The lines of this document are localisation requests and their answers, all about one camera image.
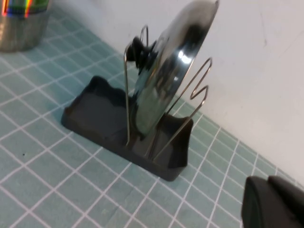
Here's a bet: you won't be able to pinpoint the stainless steel pot black handles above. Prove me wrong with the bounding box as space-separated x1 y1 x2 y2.
0 0 52 52

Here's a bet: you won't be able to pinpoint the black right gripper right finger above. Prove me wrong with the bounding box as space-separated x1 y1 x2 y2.
269 175 304 228

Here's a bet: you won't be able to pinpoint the steel pot lid black knob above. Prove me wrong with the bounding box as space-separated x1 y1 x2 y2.
127 0 220 141

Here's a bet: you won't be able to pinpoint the teal grid tablecloth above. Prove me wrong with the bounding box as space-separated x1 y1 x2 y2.
0 4 304 228

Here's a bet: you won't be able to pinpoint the dark tray wire lid rack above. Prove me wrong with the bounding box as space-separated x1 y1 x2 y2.
60 25 213 183

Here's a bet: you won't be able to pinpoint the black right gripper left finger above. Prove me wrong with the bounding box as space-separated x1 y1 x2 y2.
241 176 293 228

